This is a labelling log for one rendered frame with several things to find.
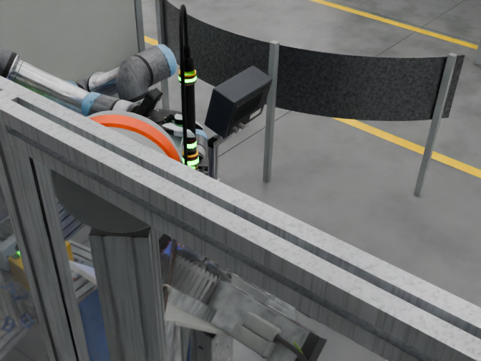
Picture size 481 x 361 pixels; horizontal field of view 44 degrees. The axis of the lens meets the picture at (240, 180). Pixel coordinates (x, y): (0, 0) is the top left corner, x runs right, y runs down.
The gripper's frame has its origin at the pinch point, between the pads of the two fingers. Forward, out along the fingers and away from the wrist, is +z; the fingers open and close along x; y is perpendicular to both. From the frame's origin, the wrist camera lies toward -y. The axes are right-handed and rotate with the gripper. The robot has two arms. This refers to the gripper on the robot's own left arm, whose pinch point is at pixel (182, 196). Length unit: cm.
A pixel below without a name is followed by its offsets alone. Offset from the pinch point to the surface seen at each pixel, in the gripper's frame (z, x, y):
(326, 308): 118, -86, 14
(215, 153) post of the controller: -51, 17, 10
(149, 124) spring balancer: 83, -77, -2
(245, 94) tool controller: -58, -7, 19
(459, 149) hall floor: -209, 99, 187
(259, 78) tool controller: -70, -8, 24
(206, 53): -197, 43, 1
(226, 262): 113, -85, 7
